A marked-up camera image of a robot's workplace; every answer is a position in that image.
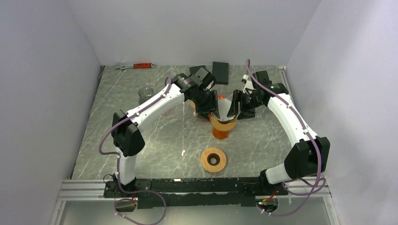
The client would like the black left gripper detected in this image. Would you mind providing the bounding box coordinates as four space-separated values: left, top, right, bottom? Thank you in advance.
191 89 220 122

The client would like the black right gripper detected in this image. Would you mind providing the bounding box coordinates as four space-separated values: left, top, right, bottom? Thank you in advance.
227 89 264 120

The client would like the white paper coffee filter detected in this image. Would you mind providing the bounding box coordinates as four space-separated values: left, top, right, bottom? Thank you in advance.
213 98 237 122

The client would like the wooden dripper holder ring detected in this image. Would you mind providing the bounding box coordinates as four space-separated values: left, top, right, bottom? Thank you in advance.
210 115 238 132

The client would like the orange glass carafe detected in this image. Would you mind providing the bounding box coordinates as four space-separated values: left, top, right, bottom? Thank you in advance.
212 127 230 140

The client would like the clear glass jar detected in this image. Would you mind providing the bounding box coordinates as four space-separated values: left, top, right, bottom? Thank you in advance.
138 85 154 105

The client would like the clear glass ribbed dripper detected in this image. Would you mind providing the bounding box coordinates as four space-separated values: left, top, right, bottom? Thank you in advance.
210 107 237 124

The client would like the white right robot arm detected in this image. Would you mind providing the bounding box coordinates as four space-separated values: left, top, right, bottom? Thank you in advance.
227 83 330 195

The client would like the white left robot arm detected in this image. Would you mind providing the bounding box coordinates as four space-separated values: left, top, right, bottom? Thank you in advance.
111 68 218 197

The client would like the orange coffee filter box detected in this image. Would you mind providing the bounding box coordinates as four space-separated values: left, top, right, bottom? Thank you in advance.
189 95 226 120

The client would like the right black foam block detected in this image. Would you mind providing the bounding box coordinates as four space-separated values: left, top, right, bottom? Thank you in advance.
212 61 229 85

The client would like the black foam block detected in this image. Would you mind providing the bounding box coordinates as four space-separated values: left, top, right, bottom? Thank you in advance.
212 61 229 85
189 65 207 75

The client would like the left black foam block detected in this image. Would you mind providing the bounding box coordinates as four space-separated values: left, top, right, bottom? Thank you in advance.
189 65 207 75

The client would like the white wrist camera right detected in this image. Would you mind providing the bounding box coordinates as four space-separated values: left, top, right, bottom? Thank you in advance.
241 74 254 94

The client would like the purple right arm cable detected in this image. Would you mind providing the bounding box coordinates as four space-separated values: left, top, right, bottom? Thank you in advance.
245 59 327 218

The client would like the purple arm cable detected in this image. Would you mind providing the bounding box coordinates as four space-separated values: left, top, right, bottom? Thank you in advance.
245 59 327 218
99 76 173 156

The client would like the orange handled adjustable wrench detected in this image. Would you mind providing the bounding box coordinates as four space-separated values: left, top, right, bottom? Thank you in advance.
114 63 157 71

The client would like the black table edge rail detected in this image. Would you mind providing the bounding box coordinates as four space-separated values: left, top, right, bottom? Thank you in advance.
103 177 288 209

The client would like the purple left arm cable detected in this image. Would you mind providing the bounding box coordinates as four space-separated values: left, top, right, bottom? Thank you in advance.
99 76 173 156

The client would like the aluminium frame rail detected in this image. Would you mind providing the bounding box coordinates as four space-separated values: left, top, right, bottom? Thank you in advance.
49 180 105 225

